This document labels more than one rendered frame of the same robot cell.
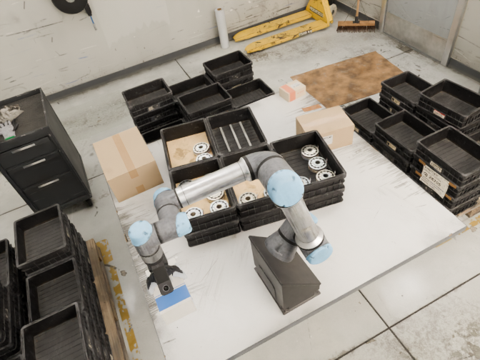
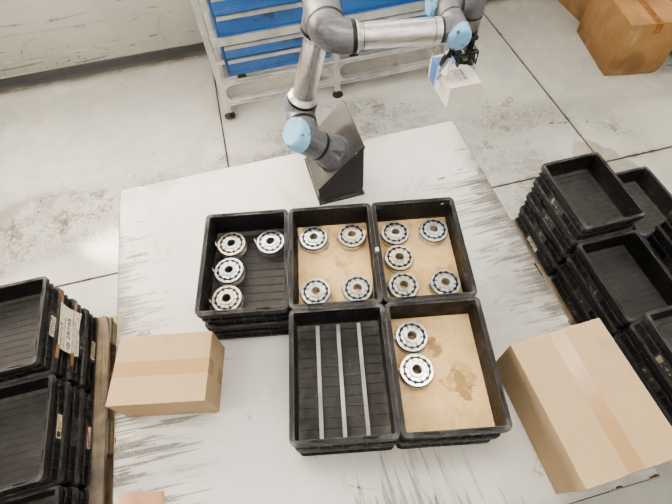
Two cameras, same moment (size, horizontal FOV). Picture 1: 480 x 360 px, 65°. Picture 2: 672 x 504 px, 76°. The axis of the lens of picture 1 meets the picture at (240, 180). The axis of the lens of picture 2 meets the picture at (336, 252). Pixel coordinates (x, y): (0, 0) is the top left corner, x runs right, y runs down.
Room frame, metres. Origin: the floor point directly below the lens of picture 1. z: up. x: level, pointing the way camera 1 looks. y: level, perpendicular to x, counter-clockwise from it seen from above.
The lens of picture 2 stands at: (2.21, 0.04, 2.17)
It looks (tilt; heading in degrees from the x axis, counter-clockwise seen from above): 58 degrees down; 188
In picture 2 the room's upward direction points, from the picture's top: 4 degrees counter-clockwise
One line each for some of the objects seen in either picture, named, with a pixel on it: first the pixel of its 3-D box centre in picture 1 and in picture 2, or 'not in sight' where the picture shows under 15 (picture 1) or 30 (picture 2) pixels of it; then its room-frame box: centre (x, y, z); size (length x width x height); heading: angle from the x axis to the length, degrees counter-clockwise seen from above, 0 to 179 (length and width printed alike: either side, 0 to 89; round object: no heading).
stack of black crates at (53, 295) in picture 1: (66, 306); (613, 290); (1.20, 1.18, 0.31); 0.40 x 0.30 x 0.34; 19
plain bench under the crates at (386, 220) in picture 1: (260, 224); (336, 336); (1.52, -0.08, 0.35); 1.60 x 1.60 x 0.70; 19
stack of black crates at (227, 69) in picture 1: (230, 83); not in sight; (3.26, -0.08, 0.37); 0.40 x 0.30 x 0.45; 109
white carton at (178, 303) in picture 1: (171, 290); (453, 79); (0.74, 0.33, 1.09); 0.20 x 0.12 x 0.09; 19
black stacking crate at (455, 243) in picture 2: (202, 195); (418, 255); (1.40, 0.22, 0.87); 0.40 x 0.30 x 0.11; 8
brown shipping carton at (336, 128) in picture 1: (323, 130); (170, 374); (1.85, -0.59, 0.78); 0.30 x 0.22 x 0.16; 97
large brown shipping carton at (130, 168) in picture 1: (128, 163); (578, 403); (1.86, 0.69, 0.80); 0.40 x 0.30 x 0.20; 20
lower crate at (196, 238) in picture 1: (206, 207); not in sight; (1.40, 0.22, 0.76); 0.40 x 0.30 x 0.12; 8
